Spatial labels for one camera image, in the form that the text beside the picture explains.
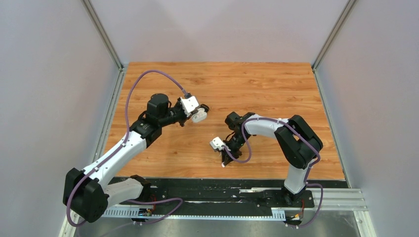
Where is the aluminium frame post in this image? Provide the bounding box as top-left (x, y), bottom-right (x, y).
top-left (81, 0), bottom-right (124, 71)
top-left (311, 0), bottom-right (358, 72)

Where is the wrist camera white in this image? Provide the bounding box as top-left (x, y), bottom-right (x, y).
top-left (209, 137), bottom-right (225, 152)
top-left (180, 96), bottom-right (200, 117)

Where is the left aluminium frame post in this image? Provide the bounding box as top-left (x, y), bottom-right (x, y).
top-left (81, 0), bottom-right (124, 71)

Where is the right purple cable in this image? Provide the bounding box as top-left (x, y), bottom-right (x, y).
top-left (222, 118), bottom-right (324, 229)

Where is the aluminium front rail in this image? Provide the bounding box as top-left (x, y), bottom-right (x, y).
top-left (69, 184), bottom-right (368, 212)

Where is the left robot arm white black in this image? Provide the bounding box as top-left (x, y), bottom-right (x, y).
top-left (63, 93), bottom-right (209, 227)

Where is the white slotted cable duct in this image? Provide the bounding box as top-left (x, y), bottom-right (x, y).
top-left (99, 208), bottom-right (287, 221)

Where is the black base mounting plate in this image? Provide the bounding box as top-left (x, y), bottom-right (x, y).
top-left (108, 177), bottom-right (350, 217)

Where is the black earbud charging case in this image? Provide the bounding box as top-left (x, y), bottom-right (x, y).
top-left (200, 104), bottom-right (210, 113)

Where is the right aluminium frame post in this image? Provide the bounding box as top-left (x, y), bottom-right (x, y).
top-left (311, 0), bottom-right (358, 72)

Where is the white earbud charging case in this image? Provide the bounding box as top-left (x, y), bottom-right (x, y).
top-left (191, 108), bottom-right (208, 123)

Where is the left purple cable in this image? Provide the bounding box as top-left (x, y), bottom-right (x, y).
top-left (66, 70), bottom-right (192, 228)

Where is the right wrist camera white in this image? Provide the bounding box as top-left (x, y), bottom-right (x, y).
top-left (209, 137), bottom-right (225, 152)

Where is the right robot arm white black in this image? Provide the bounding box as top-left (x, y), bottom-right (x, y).
top-left (210, 112), bottom-right (323, 206)

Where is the purple cable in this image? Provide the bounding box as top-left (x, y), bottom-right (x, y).
top-left (66, 70), bottom-right (192, 228)
top-left (222, 118), bottom-right (324, 229)

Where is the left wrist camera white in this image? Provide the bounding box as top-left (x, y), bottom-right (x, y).
top-left (180, 96), bottom-right (200, 117)

